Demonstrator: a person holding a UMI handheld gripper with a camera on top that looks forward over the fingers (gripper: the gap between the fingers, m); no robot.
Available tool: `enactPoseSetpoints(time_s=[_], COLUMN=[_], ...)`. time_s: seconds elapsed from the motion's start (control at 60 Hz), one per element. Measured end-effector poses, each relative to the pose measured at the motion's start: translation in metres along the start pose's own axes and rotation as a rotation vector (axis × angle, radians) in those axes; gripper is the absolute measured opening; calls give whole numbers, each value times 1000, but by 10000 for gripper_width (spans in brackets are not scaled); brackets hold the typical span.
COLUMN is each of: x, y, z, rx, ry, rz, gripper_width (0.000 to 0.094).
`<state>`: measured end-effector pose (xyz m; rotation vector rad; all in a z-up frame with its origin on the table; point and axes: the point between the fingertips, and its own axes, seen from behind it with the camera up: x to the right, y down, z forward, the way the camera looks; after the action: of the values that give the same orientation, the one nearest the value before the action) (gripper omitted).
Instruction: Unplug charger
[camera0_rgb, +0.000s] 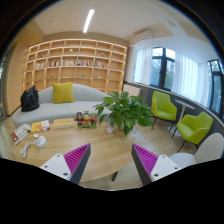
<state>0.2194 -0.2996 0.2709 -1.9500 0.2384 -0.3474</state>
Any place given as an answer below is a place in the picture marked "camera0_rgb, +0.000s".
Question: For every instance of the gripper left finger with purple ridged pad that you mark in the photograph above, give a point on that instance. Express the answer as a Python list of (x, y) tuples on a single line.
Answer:
[(69, 166)]

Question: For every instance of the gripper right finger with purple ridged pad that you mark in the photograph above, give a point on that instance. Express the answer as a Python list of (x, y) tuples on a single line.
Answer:
[(151, 167)]

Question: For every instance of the white round charger base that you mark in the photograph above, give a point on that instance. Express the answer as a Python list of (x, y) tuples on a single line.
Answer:
[(40, 141)]

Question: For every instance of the round wooden table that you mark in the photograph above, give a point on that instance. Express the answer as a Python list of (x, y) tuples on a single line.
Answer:
[(101, 153)]

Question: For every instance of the yellow flat box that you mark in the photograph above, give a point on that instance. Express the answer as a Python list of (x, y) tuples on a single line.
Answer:
[(63, 123)]

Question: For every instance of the colourful figurine set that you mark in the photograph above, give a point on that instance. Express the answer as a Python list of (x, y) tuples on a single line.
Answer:
[(86, 120)]

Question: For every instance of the small round white side table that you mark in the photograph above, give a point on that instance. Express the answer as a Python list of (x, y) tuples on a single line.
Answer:
[(184, 107)]

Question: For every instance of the yellow and white book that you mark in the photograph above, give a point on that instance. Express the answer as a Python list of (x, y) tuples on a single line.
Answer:
[(40, 126)]

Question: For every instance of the green armchair far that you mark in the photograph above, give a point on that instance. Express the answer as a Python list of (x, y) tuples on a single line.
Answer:
[(162, 107)]

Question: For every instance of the green armchair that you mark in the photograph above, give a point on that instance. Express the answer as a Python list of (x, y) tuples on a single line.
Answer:
[(194, 128), (162, 107)]

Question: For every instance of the green potted plant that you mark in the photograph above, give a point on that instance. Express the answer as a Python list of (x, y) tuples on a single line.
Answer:
[(124, 111)]

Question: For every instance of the green armchair near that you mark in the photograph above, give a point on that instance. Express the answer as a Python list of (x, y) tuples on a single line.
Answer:
[(194, 128)]

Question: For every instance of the red and white booklet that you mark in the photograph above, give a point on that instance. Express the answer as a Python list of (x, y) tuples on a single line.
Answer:
[(19, 134)]

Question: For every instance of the grey curved sofa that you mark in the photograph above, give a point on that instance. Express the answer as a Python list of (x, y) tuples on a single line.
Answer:
[(85, 98)]

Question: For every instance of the white chair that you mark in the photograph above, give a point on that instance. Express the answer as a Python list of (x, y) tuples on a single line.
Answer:
[(212, 148)]

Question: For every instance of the yellow cushion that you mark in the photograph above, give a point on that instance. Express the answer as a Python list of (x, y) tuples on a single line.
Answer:
[(63, 92)]

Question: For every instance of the black bag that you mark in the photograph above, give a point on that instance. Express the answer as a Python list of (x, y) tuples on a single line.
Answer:
[(30, 99)]

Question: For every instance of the white sheer curtain left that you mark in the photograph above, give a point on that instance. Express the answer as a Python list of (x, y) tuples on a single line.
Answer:
[(143, 67)]

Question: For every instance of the white sheer curtain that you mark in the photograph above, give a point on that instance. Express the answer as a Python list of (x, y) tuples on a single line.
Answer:
[(191, 79), (143, 67)]

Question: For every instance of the white sheer curtain right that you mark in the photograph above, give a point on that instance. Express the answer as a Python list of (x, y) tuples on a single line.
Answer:
[(191, 79)]

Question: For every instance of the white air conditioner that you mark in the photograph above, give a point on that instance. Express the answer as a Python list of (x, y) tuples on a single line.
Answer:
[(144, 35)]

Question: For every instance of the ceiling strip light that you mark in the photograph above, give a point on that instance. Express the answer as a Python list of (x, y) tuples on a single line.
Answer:
[(88, 20)]

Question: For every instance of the wooden bookshelf wall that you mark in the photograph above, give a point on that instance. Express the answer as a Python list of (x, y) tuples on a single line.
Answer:
[(94, 63)]

